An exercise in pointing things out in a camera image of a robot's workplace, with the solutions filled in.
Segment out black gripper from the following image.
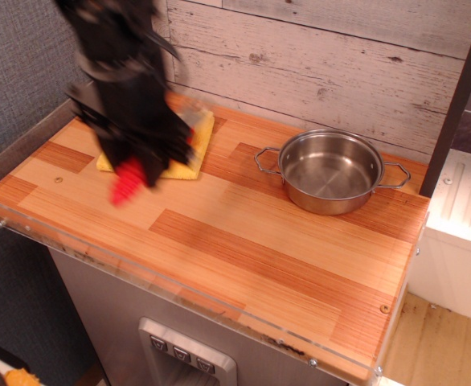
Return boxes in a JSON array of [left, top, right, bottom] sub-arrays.
[[68, 66, 191, 187]]

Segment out red handled metal fork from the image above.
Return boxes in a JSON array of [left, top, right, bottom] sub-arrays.
[[109, 105, 207, 207]]

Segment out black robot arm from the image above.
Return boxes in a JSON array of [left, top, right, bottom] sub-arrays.
[[56, 1, 192, 187]]

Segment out yellow cloth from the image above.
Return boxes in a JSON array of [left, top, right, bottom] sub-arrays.
[[96, 108, 215, 183]]

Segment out red toy tomato half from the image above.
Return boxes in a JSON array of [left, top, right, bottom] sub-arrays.
[[186, 127, 195, 146]]

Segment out grey cabinet with dispenser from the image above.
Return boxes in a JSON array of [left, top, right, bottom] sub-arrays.
[[51, 251, 343, 385]]

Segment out small steel pot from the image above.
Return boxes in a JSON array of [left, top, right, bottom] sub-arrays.
[[254, 129, 412, 216]]

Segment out orange yellow object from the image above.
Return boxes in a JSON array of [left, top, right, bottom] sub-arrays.
[[4, 368, 41, 386]]

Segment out dark right post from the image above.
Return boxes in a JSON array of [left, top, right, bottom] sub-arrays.
[[420, 45, 471, 198]]

